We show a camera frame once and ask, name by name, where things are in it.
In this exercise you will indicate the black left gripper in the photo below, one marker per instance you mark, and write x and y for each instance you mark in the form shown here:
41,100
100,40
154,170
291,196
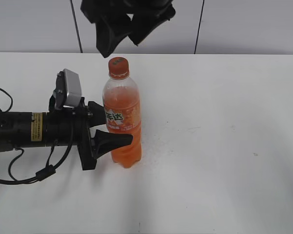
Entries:
70,126

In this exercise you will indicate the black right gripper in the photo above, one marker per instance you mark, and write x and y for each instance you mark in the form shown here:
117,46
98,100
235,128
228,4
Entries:
113,23

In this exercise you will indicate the orange soda plastic bottle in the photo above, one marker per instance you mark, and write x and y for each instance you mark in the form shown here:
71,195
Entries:
121,102

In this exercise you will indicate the orange bottle cap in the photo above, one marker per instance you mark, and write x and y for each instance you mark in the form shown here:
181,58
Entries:
118,68

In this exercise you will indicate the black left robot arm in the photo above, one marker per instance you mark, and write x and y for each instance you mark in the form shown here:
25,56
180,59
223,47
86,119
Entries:
22,130

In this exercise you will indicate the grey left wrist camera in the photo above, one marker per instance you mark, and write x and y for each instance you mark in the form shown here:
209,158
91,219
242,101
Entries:
68,89

